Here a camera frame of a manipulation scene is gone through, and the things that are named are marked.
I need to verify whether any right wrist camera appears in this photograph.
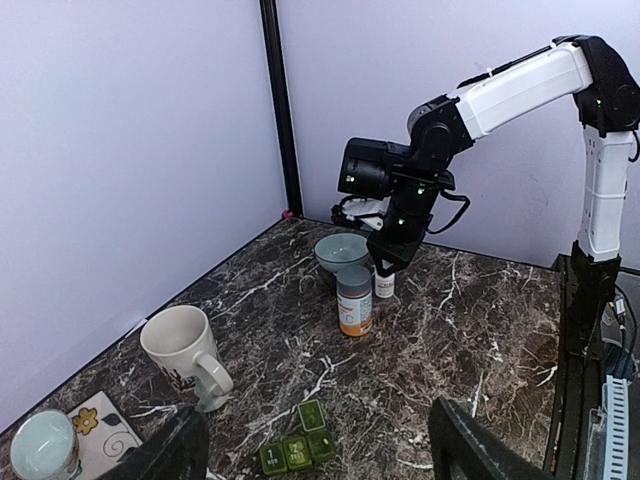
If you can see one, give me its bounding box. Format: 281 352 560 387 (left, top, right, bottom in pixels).
331 195 389 231

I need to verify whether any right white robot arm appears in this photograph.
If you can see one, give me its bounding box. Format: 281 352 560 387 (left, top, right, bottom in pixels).
331 35 639 276

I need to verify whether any right light green bowl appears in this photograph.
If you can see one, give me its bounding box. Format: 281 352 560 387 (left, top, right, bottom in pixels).
314 233 369 274

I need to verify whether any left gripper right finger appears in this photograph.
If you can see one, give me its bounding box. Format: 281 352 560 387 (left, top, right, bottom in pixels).
428 397 550 479

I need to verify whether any white slotted cable duct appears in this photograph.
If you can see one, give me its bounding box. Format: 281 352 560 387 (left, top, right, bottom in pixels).
602 375 629 480

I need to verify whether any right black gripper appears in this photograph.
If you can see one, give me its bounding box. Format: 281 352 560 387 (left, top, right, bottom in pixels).
367 232 422 276

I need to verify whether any orange pill bottle grey cap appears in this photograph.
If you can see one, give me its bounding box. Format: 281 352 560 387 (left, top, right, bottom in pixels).
336 265 373 337

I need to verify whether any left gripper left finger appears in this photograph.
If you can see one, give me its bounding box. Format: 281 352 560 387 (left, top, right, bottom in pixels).
100 407 209 480

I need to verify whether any left light green bowl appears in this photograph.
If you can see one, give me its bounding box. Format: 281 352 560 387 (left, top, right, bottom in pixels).
10 409 80 480

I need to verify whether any floral square plate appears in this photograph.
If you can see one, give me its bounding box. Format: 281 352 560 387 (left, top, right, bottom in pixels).
67 391 143 479

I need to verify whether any small white pill bottle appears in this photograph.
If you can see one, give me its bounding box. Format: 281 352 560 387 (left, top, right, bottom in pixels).
374 272 395 299

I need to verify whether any light green bowl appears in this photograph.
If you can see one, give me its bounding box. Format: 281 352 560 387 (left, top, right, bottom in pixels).
314 233 369 274
10 409 80 480

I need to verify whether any right black frame post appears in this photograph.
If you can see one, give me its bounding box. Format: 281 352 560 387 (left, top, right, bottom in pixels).
259 0 304 218

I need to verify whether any black front table rail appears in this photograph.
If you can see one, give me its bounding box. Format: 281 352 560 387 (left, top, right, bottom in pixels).
543 243 631 479

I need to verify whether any cream coral pattern mug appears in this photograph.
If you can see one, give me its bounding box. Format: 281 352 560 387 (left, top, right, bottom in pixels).
140 305 234 413

